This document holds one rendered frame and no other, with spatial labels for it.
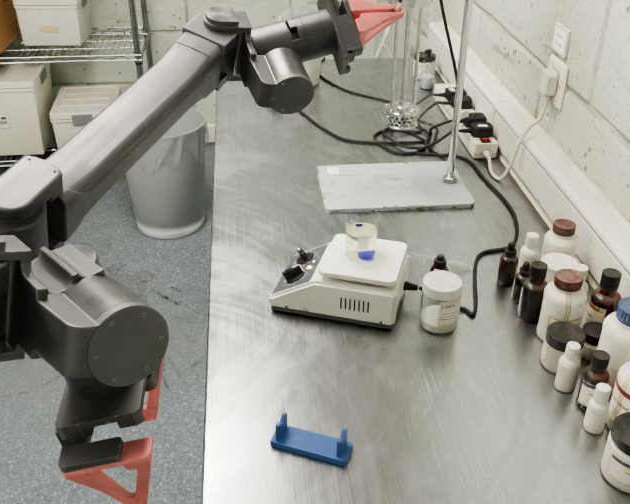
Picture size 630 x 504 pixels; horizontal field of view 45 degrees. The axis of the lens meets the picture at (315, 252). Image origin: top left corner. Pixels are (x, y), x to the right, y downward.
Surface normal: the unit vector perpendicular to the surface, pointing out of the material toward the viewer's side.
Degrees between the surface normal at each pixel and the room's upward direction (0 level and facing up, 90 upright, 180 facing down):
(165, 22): 90
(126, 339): 84
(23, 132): 92
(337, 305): 90
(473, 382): 0
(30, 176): 20
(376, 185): 0
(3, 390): 0
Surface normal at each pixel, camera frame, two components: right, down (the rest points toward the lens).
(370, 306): -0.26, 0.51
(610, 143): -1.00, 0.04
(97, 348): 0.63, 0.32
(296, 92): 0.29, 0.76
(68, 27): 0.01, 0.56
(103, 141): 0.26, -0.63
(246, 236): 0.00, -0.85
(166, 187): 0.22, 0.57
